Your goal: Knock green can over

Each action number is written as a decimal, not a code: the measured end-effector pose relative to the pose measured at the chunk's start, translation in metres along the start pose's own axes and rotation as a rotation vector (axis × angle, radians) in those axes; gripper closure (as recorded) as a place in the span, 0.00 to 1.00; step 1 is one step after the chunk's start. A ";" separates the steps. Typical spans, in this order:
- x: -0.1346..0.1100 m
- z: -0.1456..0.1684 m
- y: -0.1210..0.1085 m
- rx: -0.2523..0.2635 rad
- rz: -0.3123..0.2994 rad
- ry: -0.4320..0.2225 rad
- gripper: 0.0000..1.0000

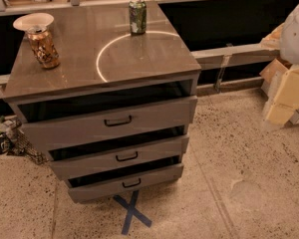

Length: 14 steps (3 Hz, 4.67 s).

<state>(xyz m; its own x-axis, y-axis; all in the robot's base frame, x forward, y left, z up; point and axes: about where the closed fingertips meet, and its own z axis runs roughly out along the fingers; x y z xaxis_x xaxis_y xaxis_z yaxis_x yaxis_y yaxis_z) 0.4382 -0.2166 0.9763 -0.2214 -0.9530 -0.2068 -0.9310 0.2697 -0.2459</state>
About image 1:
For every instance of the green soda can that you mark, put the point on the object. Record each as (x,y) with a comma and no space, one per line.
(138,16)

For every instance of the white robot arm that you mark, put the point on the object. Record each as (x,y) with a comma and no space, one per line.
(289,40)

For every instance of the orange patterned soda can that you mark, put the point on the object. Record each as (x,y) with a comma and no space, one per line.
(42,45)

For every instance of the grey drawer cabinet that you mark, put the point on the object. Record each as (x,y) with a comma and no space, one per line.
(104,67)

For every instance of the middle grey drawer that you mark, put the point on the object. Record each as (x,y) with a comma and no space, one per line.
(119,158)

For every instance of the grey drawer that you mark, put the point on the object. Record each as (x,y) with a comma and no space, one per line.
(119,158)
(59,133)
(126,183)

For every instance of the blue tape cross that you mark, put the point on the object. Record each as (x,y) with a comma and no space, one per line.
(132,211)

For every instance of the bottom grey drawer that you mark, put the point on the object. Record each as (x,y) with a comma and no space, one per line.
(126,183)

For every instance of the top grey drawer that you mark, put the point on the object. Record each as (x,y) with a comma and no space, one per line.
(59,133)

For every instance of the cardboard box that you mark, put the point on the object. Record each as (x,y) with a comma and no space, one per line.
(283,91)

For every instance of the white paper bowl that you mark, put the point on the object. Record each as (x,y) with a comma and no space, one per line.
(23,23)

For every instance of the metal window rail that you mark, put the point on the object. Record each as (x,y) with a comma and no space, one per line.
(234,56)

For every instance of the wire mesh basket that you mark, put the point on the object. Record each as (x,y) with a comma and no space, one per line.
(13,141)

